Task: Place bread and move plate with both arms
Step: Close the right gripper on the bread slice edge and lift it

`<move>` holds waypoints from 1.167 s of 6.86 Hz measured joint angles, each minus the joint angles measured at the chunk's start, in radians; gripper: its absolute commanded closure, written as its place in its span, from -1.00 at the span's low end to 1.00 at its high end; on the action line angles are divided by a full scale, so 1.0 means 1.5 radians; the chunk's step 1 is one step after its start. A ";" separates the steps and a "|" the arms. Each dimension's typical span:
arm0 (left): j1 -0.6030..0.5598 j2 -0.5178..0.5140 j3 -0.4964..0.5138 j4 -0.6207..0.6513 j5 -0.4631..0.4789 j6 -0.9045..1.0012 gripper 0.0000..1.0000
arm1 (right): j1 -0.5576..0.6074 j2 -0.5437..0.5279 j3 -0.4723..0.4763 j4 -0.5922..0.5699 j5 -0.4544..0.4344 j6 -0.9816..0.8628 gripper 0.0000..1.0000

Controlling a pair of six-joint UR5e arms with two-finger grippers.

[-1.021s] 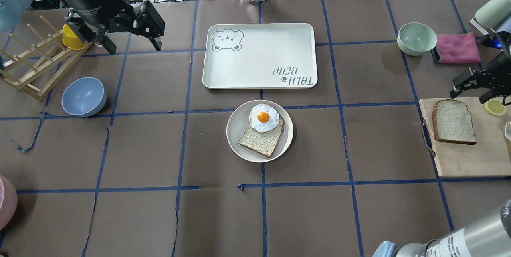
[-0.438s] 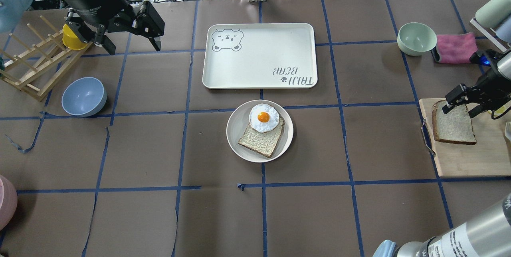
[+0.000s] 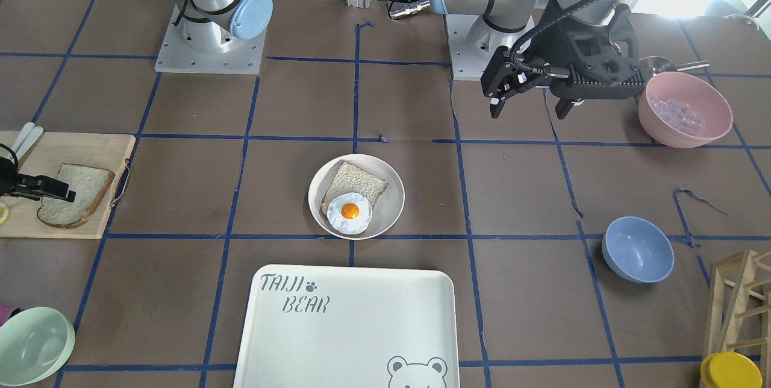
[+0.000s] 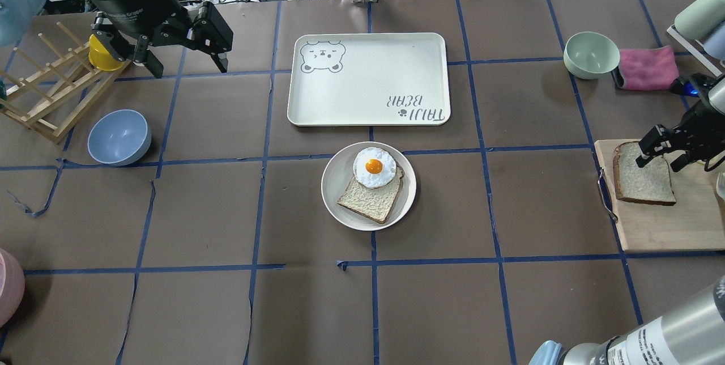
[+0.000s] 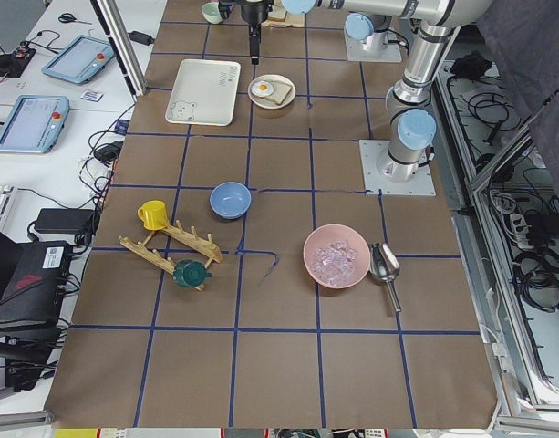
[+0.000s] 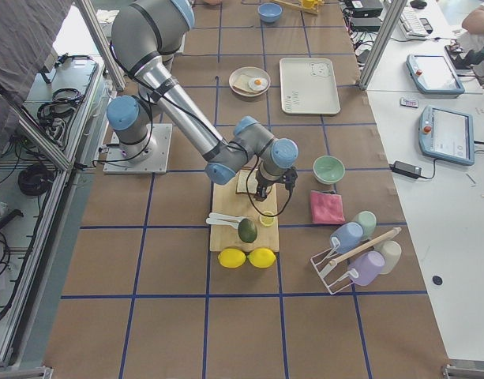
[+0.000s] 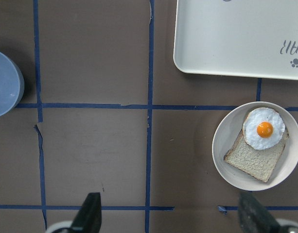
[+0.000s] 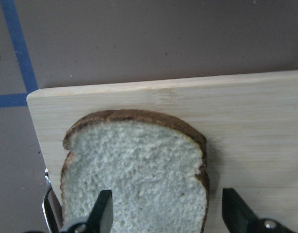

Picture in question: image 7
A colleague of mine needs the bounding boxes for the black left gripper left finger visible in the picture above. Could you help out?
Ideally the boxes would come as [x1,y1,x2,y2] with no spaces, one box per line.
[70,192,102,233]

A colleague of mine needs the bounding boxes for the fried egg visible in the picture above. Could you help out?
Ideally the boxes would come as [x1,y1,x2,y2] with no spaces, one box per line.
[242,107,285,150]

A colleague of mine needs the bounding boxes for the cream bear serving tray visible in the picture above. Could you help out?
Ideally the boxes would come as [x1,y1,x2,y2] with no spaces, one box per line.
[173,0,298,80]

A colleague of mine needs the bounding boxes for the blue bowl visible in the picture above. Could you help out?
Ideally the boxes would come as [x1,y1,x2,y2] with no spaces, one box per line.
[0,52,25,116]

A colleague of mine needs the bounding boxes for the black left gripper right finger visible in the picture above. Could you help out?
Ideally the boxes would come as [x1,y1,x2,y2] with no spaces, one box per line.
[238,192,280,233]

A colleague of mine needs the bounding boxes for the white round plate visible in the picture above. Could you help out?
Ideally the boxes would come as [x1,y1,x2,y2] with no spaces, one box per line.
[212,101,298,191]

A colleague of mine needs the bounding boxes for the bread slice under egg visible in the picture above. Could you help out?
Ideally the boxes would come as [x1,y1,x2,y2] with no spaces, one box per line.
[224,131,289,182]

